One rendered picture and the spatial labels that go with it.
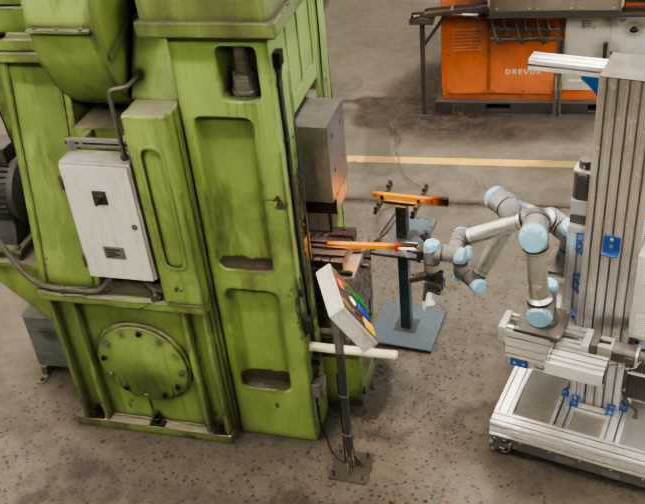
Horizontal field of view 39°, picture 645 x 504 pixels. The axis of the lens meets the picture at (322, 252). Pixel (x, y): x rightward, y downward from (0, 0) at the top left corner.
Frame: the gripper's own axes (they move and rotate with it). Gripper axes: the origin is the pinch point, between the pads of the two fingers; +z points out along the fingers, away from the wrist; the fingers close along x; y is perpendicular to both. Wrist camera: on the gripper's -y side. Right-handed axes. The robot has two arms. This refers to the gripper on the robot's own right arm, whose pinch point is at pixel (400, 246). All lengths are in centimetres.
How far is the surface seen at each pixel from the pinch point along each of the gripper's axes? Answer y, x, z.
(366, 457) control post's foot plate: 100, -53, 14
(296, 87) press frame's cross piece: -90, -7, 41
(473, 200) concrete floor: 105, 205, -11
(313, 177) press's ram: -49, -17, 35
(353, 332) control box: -4, -72, 8
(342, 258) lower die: 3.4, -9.0, 28.5
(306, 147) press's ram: -65, -17, 37
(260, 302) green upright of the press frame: 11, -39, 64
